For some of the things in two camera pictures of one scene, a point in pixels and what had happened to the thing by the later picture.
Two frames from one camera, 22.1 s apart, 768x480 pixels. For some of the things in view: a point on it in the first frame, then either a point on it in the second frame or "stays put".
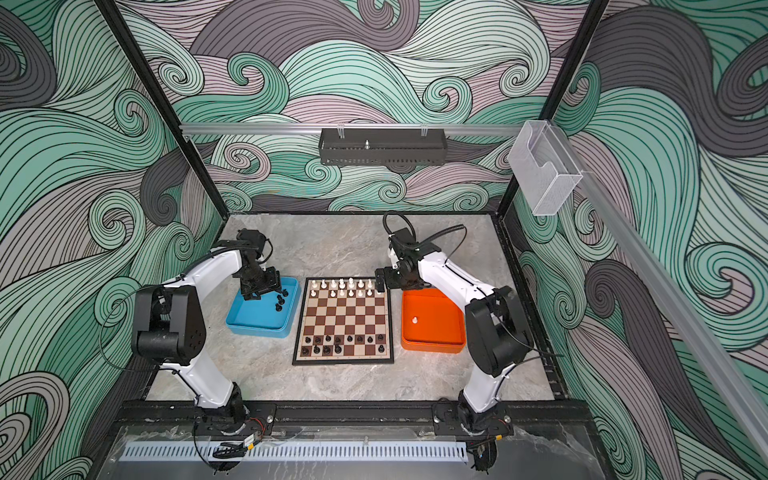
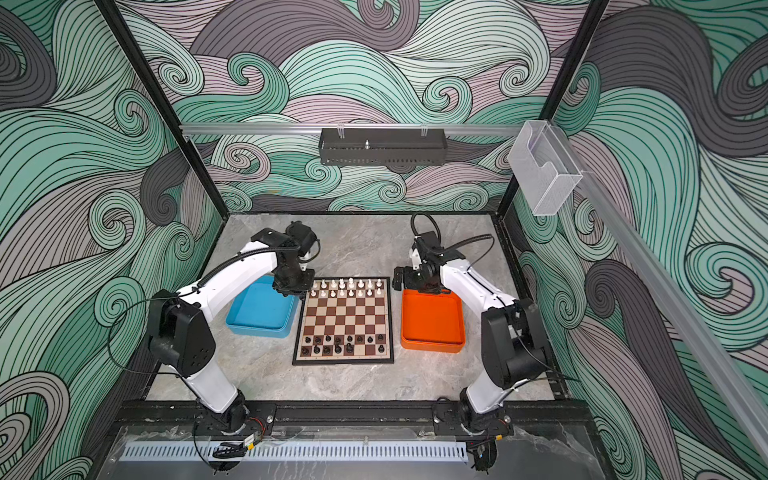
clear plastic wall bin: (543, 167) stays put
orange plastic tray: (432, 322) stays put
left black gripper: (274, 283) to (281, 285)
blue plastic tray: (274, 315) stays put
